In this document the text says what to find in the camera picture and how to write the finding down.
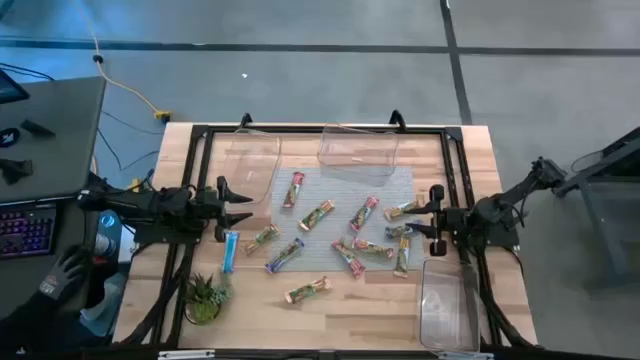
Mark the computer monitor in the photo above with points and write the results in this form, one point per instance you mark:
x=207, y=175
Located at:
x=10, y=87

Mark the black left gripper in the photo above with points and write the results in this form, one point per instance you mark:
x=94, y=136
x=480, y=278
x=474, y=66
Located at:
x=206, y=210

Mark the small green potted plant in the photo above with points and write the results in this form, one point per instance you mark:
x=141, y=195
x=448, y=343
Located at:
x=205, y=300

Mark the dark grey desk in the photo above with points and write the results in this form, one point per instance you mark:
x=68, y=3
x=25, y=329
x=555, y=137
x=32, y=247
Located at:
x=55, y=140

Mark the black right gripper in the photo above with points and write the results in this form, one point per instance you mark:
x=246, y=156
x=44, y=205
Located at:
x=455, y=222

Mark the dark blue granola bar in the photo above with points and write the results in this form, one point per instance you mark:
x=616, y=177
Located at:
x=400, y=231
x=284, y=255

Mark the backlit computer keyboard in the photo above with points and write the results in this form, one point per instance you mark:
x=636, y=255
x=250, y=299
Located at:
x=25, y=232

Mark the person's hand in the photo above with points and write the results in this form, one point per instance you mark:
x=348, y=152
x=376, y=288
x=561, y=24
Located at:
x=65, y=275

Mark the clear plastic bin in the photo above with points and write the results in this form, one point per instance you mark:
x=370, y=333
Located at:
x=252, y=165
x=447, y=305
x=357, y=150

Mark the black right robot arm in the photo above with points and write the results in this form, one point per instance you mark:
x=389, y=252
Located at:
x=505, y=205

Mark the small black desk object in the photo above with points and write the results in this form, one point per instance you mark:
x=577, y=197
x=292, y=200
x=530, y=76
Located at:
x=15, y=171
x=36, y=128

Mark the grey woven placemat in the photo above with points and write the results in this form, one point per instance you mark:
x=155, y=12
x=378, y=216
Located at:
x=330, y=235

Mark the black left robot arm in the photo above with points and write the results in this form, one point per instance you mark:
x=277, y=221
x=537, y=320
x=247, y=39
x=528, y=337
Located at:
x=150, y=205

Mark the red-end granola bar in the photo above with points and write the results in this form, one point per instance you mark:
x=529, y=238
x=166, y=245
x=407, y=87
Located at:
x=348, y=258
x=293, y=190
x=363, y=213
x=372, y=248

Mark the person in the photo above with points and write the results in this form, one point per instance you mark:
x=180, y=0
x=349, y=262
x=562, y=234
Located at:
x=35, y=325

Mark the silver metal bracket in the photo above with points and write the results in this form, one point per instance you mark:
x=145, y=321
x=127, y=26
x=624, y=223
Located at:
x=185, y=354
x=465, y=355

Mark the round dark desk sticker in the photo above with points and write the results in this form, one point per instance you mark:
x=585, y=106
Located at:
x=8, y=137

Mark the light blue snack bar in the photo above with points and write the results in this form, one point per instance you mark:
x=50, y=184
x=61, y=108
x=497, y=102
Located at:
x=230, y=251

